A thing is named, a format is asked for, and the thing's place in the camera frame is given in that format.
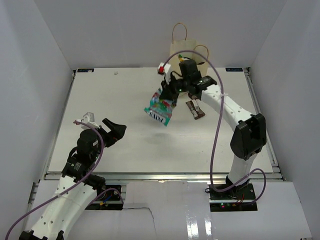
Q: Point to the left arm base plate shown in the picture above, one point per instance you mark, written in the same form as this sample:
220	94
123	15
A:
108	198

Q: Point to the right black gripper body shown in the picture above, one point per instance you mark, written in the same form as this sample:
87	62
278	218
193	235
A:
181	85

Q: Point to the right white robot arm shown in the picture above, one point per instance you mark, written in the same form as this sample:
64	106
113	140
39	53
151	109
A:
249	130

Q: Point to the right blue corner label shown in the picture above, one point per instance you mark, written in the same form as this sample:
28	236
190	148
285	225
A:
234	69

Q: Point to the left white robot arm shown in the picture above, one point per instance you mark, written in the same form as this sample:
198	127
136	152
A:
78	187

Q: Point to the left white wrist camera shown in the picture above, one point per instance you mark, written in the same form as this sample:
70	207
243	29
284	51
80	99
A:
87	121

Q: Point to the white paper sheet front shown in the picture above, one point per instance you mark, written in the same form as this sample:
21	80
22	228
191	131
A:
176	210

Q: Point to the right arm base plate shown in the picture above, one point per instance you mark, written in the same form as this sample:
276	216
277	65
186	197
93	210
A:
233	201

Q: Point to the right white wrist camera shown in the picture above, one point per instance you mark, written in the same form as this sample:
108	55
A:
165	70

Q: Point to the left blue corner label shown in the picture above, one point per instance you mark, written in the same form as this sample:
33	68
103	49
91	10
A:
85	70

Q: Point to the teal Fox's candy bag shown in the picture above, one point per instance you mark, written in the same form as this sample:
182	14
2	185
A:
160	109

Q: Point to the green snack packet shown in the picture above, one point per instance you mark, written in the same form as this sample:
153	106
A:
182	58

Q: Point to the aluminium table frame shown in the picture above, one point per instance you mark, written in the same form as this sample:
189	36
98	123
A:
149	150

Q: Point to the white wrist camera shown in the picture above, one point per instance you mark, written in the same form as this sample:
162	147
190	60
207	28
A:
87	121
165	70

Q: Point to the cream paper bag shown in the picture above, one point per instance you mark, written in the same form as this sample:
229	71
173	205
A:
193	50

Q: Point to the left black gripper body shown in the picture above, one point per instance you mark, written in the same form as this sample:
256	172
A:
97	151

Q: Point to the blue corner label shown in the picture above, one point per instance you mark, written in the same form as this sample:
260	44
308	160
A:
234	69
85	70

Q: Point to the brown chocolate bar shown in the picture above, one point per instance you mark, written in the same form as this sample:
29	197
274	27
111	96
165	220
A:
195	109
193	97

